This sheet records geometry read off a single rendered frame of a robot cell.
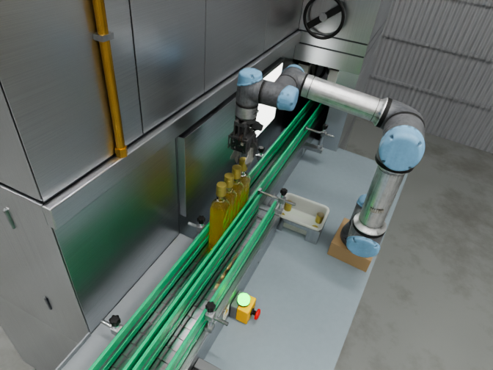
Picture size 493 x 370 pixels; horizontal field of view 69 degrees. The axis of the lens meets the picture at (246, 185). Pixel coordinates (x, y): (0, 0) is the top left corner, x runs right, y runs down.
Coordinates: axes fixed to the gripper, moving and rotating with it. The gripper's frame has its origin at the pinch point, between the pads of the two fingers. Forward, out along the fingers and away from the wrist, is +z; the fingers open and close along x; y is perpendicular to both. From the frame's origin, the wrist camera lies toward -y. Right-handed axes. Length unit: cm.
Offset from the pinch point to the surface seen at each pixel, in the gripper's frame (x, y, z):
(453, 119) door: 110, -319, 91
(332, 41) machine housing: 4, -94, -22
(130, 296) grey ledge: -13, 52, 27
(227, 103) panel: -12.3, -7.9, -16.7
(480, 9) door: 88, -321, -15
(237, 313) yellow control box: 19, 36, 35
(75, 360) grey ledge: -13, 76, 27
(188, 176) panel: -11.8, 19.3, -0.6
